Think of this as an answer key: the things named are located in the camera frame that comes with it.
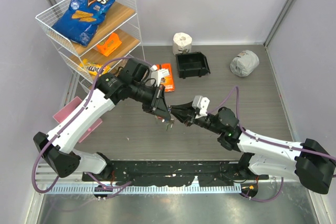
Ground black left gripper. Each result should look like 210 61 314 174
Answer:
130 80 171 120

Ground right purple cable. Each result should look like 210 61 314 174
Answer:
207 85 336 203

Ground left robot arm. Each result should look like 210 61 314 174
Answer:
33 58 171 181

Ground blue Doritos chip bag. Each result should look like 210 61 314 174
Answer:
52 0 115 47

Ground orange Gillette razor box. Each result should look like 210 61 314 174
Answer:
156 63 175 92

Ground white slotted cable duct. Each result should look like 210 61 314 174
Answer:
47 182 242 195

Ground white toilet paper roll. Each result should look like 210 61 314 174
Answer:
172 33 193 55

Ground orange snack pouch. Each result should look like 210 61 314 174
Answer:
95 33 122 57

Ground black plastic bin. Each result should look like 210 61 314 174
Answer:
175 52 211 79

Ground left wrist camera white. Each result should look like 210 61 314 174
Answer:
150 65 170 86

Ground pink box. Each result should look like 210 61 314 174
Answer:
52 96 103 144

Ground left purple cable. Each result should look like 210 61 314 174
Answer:
31 57 157 194

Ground purple cable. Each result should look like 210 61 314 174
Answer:
207 85 336 203
31 57 157 194

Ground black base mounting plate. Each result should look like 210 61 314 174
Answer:
94 160 269 187

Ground grey wrapped bundle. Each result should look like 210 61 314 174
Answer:
229 50 260 77

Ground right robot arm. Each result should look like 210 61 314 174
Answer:
170 102 335 195

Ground white wire shelf rack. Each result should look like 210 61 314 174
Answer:
35 0 148 90

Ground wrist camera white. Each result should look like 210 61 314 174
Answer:
192 95 210 119
150 65 170 86

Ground yellow M&M candy bag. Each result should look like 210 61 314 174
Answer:
79 59 103 77

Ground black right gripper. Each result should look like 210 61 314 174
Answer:
169 100 224 134

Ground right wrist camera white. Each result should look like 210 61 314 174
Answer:
192 95 210 119

